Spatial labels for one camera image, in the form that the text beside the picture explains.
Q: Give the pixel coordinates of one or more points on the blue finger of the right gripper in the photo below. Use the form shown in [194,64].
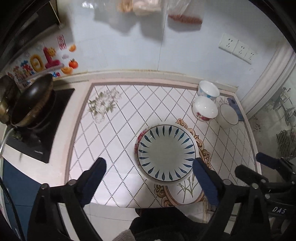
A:
[267,160]
[249,176]

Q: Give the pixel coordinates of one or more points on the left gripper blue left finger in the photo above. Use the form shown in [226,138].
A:
[89,181]

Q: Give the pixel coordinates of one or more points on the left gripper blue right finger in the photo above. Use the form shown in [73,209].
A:
[201,172]

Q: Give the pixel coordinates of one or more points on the white plate blue leaf pattern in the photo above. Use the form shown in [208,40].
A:
[166,153]

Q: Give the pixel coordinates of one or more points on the white bowl dark rim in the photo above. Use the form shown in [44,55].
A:
[227,117]

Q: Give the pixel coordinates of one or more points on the white plate pink flower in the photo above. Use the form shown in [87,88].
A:
[139,137]

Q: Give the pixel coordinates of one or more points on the white bowl red flowers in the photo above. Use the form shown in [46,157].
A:
[204,108]

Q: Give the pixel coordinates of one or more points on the white bowl blue dots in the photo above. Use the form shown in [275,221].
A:
[208,89]

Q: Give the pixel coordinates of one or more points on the glass sliding door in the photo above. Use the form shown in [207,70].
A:
[270,106]

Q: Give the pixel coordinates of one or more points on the black induction cooktop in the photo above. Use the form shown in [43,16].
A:
[36,140]

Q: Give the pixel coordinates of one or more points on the blue smartphone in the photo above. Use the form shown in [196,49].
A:
[236,108]

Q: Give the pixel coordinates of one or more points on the black wok pan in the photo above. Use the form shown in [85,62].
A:
[30,103]

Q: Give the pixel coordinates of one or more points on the plastic bag with red food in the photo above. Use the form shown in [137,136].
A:
[186,11]

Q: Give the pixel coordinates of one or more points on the black range hood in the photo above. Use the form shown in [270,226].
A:
[21,23]

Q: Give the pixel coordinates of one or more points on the plastic bag with orange food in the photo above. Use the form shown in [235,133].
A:
[140,7]

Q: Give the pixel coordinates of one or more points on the right white wall socket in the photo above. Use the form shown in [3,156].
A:
[249,56]

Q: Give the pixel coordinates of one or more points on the white wall socket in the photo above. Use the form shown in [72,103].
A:
[228,43]
[249,56]
[240,50]

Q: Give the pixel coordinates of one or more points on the middle white wall socket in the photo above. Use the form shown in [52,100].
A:
[240,50]

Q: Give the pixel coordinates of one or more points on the left white wall socket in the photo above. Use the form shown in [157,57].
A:
[228,43]

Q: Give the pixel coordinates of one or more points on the colourful wall stickers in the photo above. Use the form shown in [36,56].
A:
[56,57]

